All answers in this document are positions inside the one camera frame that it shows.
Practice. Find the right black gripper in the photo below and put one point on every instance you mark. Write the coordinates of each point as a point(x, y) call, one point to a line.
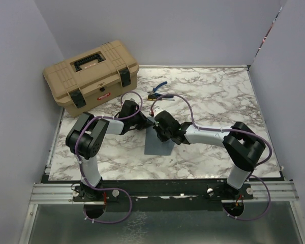
point(157, 127)

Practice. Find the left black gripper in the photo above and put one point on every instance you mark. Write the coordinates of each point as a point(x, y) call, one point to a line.
point(144, 122)

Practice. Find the grey paper envelope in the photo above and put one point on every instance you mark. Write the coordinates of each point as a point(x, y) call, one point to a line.
point(154, 146)

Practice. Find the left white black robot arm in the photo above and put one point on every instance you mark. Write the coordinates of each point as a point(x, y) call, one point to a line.
point(86, 137)

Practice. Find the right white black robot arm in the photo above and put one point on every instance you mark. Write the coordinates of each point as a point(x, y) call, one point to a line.
point(244, 147)

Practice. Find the tan plastic toolbox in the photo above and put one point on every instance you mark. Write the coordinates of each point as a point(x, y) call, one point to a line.
point(92, 78)

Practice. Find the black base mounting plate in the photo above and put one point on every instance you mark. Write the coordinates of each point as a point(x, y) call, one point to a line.
point(161, 195)

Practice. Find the blue handled pliers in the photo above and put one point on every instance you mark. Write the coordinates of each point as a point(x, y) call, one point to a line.
point(154, 90)

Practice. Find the aluminium frame rail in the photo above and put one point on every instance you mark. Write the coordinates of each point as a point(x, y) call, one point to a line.
point(280, 191)

